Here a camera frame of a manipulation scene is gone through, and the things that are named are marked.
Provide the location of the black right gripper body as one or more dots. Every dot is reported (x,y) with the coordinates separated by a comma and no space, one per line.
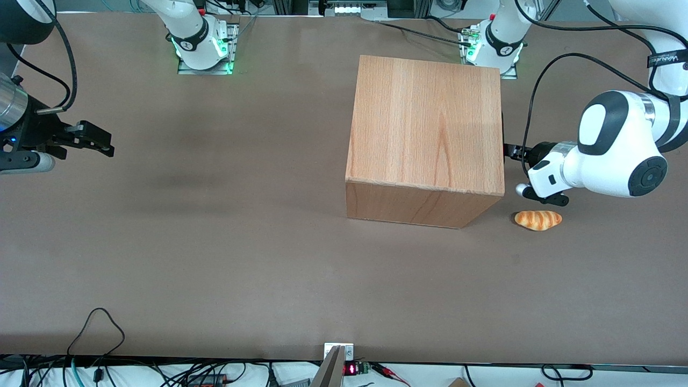
(36,130)

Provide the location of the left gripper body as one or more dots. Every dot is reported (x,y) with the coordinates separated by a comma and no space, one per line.
(540,150)

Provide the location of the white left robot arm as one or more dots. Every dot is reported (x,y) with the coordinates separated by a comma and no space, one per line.
(618,150)

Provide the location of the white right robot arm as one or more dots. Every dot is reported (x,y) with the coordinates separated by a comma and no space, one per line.
(185,21)

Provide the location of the light wooden drawer cabinet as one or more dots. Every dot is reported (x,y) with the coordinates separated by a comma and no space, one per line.
(424,123)

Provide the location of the striped orange bread roll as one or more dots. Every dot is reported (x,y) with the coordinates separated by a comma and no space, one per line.
(537,219)

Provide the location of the white lit device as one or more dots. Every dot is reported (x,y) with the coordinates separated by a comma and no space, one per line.
(352,8)

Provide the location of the brown cardboard piece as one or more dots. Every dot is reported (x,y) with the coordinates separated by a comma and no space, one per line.
(458,382)

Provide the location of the red digit display module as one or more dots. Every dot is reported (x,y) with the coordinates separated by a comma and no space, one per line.
(350,369)

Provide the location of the grey slanted beam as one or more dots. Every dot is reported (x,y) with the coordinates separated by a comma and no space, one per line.
(329,373)

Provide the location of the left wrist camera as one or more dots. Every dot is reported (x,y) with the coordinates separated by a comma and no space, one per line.
(553,199)

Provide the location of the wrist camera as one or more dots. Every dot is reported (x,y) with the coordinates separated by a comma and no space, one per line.
(27,162)
(553,199)

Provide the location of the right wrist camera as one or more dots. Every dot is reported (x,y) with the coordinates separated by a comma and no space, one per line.
(27,162)

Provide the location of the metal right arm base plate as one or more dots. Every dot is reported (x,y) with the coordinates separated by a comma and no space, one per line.
(232,48)

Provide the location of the aluminium frame profile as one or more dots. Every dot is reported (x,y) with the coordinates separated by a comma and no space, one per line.
(295,6)

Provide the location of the silver mounting bracket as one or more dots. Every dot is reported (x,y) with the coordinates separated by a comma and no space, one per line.
(349,352)

